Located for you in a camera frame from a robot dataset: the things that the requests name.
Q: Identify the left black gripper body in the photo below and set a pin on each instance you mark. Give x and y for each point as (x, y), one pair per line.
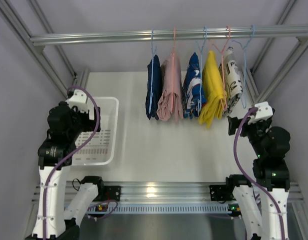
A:
(91, 119)

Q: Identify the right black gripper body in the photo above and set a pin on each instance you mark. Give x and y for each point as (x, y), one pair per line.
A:
(235, 125)

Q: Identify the pink trousers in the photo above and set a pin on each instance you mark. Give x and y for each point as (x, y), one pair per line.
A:
(164, 103)

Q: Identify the navy blue trousers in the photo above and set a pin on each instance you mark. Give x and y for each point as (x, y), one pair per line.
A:
(154, 88)

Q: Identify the light blue wire hanger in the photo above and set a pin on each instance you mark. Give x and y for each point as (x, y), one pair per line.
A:
(152, 50)

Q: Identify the pink wire hanger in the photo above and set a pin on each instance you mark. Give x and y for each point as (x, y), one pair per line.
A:
(173, 64)

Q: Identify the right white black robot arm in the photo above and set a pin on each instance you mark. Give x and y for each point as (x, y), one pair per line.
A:
(262, 201)

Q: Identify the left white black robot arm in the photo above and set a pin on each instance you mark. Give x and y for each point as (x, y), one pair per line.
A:
(69, 131)

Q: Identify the yellow trousers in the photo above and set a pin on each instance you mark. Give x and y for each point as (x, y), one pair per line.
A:
(214, 92)

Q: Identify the blue white patterned trousers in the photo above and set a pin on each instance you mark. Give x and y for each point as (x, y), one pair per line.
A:
(193, 97)

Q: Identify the white black print trousers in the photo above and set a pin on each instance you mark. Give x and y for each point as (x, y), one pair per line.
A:
(233, 80)

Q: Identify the empty light blue hanger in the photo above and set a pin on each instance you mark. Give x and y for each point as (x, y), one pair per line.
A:
(244, 48)

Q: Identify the white plastic basket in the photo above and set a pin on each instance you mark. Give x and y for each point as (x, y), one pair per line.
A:
(100, 149)

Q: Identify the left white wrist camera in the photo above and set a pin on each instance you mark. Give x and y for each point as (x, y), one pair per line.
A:
(78, 101)

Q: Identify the left aluminium frame strut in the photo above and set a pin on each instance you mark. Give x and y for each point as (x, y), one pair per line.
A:
(13, 20)

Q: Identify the aluminium frame strut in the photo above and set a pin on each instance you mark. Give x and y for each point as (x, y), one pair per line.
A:
(278, 55)
(13, 20)

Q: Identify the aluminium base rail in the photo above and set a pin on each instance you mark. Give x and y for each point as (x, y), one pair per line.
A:
(169, 192)

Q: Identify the slotted grey cable duct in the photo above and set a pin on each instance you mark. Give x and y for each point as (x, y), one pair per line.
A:
(174, 208)

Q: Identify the aluminium hanging rail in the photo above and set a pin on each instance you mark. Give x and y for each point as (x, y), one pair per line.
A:
(246, 32)

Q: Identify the right aluminium frame strut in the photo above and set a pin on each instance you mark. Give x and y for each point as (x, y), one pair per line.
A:
(278, 55)

